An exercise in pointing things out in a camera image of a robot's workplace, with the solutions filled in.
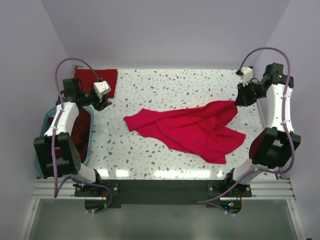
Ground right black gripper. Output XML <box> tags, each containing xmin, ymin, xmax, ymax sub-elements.
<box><xmin>234</xmin><ymin>79</ymin><xmax>267</xmax><ymax>107</ymax></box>

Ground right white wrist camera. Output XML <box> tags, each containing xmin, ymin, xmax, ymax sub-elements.
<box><xmin>236</xmin><ymin>67</ymin><xmax>253</xmax><ymax>86</ymax></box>

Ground folded dark red t-shirt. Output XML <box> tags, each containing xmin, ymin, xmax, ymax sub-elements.
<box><xmin>74</xmin><ymin>68</ymin><xmax>118</xmax><ymax>99</ymax></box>

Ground bright pink-red t-shirt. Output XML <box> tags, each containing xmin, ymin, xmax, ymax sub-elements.
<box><xmin>124</xmin><ymin>100</ymin><xmax>246</xmax><ymax>165</ymax></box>

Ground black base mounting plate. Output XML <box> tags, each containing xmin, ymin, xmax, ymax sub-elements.
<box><xmin>74</xmin><ymin>178</ymin><xmax>253</xmax><ymax>209</ymax></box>

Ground teal plastic basket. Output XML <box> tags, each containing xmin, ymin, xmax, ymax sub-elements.
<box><xmin>34</xmin><ymin>106</ymin><xmax>94</xmax><ymax>174</ymax></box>

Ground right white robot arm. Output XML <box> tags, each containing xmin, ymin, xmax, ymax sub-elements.
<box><xmin>222</xmin><ymin>63</ymin><xmax>301</xmax><ymax>197</ymax></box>

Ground aluminium frame rail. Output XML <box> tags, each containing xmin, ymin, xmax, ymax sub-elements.
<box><xmin>31</xmin><ymin>178</ymin><xmax>76</xmax><ymax>200</ymax></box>

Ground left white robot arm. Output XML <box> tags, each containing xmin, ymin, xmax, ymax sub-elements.
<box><xmin>34</xmin><ymin>78</ymin><xmax>112</xmax><ymax>196</ymax></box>

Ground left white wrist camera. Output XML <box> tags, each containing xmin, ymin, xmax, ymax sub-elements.
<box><xmin>93</xmin><ymin>80</ymin><xmax>111</xmax><ymax>98</ymax></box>

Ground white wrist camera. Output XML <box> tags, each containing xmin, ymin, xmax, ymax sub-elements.
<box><xmin>236</xmin><ymin>67</ymin><xmax>253</xmax><ymax>86</ymax></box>
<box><xmin>93</xmin><ymin>80</ymin><xmax>111</xmax><ymax>98</ymax></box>

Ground dark red clothes in basket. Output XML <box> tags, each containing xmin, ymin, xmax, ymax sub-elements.
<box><xmin>48</xmin><ymin>109</ymin><xmax>91</xmax><ymax>161</ymax></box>

